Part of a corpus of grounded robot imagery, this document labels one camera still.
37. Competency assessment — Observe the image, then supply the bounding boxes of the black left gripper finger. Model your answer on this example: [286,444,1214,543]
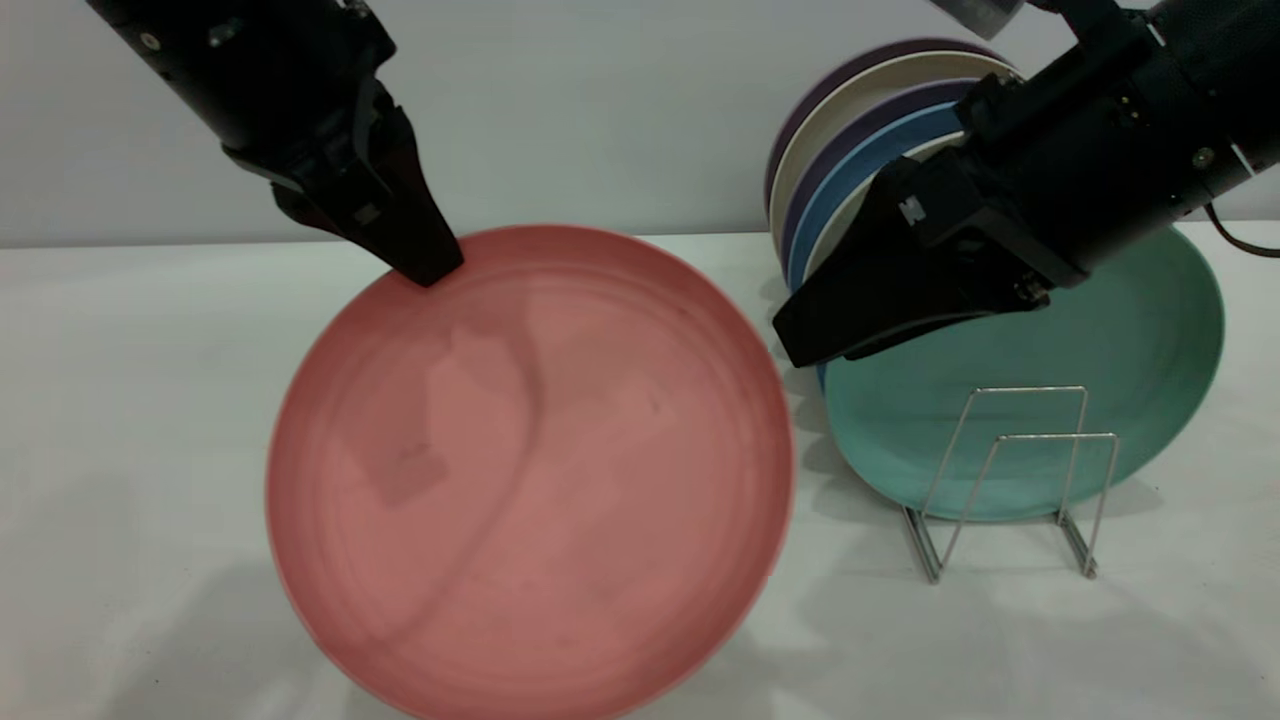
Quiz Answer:
[272,178,401,273]
[343,80,466,289]

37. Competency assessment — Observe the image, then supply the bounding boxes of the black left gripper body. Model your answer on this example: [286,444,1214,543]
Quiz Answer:
[220,5,413,206]

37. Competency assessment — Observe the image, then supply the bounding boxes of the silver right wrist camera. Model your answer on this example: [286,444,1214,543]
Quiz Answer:
[930,0,1027,41]

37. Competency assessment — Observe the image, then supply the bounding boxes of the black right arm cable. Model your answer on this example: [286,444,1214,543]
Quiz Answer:
[1203,200,1280,259]

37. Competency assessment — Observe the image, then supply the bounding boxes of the blue round plate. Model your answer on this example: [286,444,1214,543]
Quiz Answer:
[787,100,981,291]

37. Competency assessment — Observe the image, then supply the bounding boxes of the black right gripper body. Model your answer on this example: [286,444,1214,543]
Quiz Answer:
[958,0,1253,276]

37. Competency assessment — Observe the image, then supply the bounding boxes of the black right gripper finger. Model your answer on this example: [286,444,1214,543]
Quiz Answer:
[843,288,1053,361]
[772,150,1089,369]

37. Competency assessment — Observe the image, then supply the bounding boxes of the dark purple round plate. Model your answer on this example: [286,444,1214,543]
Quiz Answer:
[764,38,1006,216]

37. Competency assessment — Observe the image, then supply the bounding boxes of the green round plate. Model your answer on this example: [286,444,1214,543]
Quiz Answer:
[823,225,1225,523]

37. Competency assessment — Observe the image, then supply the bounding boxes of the beige round plate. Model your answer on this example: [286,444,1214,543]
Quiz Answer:
[799,135,966,291]
[768,52,1023,253]

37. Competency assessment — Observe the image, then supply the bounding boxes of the silver wire plate rack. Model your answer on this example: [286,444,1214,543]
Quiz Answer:
[900,385,1119,586]

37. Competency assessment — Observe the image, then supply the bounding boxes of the pink round plate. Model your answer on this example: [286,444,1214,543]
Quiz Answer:
[265,225,798,720]

